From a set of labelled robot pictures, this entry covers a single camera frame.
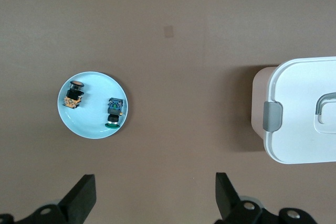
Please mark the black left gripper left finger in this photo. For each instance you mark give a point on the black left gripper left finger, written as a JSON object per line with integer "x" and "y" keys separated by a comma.
{"x": 76, "y": 203}

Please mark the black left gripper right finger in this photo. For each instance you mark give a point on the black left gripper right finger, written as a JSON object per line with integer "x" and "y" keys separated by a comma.
{"x": 231, "y": 203}

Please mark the orange push button switch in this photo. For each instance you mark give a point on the orange push button switch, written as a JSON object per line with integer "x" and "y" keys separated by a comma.
{"x": 74, "y": 95}

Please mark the white lidded storage box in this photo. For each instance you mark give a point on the white lidded storage box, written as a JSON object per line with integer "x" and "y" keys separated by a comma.
{"x": 299, "y": 119}

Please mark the light blue round plate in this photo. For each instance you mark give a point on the light blue round plate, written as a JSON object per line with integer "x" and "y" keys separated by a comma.
{"x": 92, "y": 124}

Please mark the green push button switch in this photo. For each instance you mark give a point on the green push button switch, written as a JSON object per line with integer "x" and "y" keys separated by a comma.
{"x": 114, "y": 112}

